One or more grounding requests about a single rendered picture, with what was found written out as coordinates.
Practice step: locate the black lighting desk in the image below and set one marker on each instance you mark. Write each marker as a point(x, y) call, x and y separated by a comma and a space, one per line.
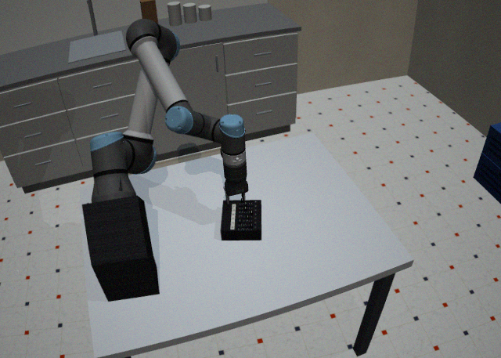
point(241, 220)

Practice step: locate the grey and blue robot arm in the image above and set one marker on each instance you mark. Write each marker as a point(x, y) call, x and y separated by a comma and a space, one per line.
point(112, 152)

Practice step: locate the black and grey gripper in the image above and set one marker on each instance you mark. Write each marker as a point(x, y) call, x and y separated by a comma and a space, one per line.
point(235, 172)

